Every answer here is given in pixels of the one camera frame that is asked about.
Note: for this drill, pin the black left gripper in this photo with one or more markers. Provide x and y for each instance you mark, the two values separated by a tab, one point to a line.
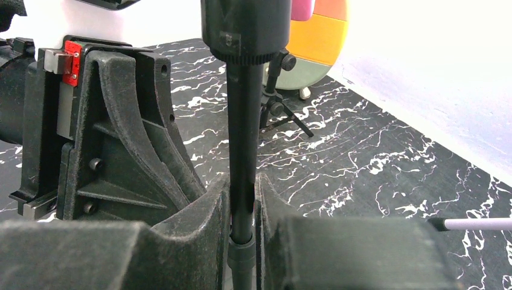
127	160

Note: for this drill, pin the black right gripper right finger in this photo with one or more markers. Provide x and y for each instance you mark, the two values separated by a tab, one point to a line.
297	252

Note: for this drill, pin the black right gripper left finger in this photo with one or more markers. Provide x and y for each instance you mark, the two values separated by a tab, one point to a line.
185	251

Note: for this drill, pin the black round-base mic stand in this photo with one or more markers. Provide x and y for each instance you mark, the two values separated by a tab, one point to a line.
245	35

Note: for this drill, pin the pink microphone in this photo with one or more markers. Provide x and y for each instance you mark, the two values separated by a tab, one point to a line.
302	10

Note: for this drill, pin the black tripod microphone stand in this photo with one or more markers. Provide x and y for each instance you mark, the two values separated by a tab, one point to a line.
272	101

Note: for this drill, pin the lilac music stand tripod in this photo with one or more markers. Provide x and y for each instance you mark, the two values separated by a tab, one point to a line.
493	223

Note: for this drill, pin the round pastel drawer cabinet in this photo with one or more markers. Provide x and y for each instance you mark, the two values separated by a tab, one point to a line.
316	44

